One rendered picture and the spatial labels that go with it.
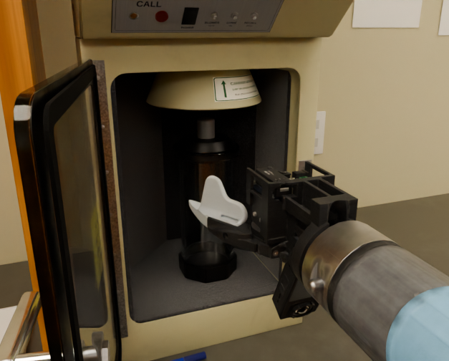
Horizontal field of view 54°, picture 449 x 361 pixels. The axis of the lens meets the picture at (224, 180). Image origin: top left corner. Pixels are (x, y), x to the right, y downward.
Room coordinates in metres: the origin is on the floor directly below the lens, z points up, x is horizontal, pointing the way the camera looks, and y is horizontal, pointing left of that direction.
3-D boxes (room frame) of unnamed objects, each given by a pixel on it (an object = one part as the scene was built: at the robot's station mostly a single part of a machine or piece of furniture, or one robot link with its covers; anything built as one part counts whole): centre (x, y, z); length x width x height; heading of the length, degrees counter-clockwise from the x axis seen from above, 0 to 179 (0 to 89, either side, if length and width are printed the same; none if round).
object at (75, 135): (0.36, 0.13, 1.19); 0.30 x 0.01 x 0.40; 10
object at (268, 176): (0.38, -0.07, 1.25); 0.12 x 0.08 x 0.09; 20
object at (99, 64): (0.52, 0.15, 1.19); 0.03 x 0.02 x 0.39; 110
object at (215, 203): (0.45, 0.01, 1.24); 0.09 x 0.03 x 0.06; 54
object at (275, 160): (0.70, 0.06, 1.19); 0.26 x 0.24 x 0.35; 110
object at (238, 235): (0.42, -0.02, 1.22); 0.09 x 0.05 x 0.02; 54
